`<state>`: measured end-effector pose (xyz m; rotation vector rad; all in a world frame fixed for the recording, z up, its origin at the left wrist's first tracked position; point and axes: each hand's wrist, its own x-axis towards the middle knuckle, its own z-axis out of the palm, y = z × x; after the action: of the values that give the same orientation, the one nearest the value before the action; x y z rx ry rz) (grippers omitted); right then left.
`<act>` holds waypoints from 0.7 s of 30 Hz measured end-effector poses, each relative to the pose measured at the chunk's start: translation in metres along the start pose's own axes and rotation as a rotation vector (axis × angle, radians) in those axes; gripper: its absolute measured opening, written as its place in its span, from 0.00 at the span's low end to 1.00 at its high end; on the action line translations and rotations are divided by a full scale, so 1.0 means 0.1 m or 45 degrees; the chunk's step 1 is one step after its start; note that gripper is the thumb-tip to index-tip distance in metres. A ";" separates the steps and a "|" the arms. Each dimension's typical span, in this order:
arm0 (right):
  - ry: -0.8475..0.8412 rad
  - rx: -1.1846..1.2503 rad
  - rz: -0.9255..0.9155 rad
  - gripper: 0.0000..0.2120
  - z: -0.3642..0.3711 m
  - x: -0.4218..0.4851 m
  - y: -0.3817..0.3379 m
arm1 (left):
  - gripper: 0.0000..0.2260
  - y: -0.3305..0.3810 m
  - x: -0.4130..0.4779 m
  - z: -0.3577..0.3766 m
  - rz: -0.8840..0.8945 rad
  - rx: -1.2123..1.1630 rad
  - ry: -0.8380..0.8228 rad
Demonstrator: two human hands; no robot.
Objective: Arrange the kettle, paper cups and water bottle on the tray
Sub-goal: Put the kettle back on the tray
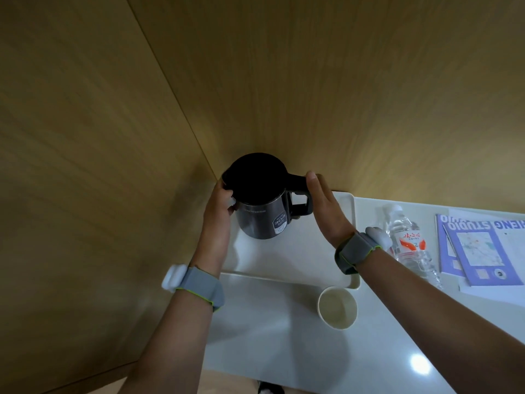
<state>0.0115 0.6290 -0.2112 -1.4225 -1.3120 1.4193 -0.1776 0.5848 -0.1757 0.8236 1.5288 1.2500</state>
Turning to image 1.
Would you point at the purple booklet with map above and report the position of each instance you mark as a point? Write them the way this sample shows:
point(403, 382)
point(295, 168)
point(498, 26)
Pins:
point(484, 254)

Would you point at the grey wristband with white tracker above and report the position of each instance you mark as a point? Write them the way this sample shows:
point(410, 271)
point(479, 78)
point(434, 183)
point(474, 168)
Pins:
point(197, 285)
point(357, 248)

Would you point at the white paper cup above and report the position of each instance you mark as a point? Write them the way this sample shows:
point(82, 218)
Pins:
point(337, 308)

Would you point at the person's left forearm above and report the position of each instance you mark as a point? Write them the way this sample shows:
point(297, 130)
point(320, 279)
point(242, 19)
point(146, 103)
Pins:
point(172, 344)

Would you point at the white plastic tray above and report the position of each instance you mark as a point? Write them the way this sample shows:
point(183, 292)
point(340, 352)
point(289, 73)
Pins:
point(287, 258)

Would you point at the person's left hand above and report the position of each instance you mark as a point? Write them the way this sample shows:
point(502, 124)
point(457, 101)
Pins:
point(215, 225)

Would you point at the clear plastic water bottle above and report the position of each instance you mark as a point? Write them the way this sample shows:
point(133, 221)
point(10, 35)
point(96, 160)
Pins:
point(410, 242)

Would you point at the black and white shoe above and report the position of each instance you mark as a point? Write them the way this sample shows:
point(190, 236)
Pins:
point(270, 388)

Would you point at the person's right fingers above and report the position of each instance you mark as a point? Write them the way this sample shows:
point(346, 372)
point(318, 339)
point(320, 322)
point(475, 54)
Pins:
point(318, 186)

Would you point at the black electric kettle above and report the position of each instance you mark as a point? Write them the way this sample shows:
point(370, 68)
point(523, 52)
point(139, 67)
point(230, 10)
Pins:
point(258, 188)

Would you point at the person's left thumb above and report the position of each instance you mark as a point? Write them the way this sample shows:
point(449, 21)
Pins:
point(232, 204)

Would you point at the white paper sheet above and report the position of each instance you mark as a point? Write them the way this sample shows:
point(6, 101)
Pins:
point(504, 293)

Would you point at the person's right forearm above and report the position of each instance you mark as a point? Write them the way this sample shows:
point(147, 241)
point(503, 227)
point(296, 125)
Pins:
point(430, 320)

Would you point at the person's right hand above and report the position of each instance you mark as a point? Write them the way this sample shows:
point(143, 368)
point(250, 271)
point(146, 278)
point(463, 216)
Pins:
point(330, 219)

